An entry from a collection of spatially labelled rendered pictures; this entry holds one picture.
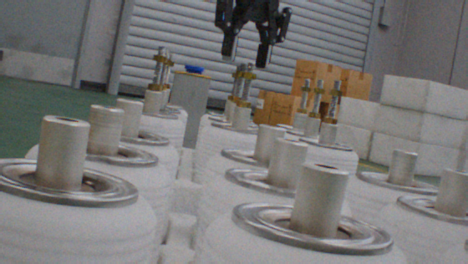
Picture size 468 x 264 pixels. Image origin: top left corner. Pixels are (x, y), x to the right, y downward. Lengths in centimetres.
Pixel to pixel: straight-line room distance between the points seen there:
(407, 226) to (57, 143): 22
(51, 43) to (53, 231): 582
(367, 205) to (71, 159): 29
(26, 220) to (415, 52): 774
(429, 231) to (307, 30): 681
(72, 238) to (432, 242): 23
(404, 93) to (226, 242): 347
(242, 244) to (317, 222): 4
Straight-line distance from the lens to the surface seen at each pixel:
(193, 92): 119
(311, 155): 80
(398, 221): 40
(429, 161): 367
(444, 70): 754
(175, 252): 46
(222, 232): 27
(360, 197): 51
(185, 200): 76
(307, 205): 27
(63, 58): 609
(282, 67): 700
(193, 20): 646
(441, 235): 39
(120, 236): 25
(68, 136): 27
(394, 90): 378
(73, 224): 24
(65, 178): 28
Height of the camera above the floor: 31
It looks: 4 degrees down
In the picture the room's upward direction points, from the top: 10 degrees clockwise
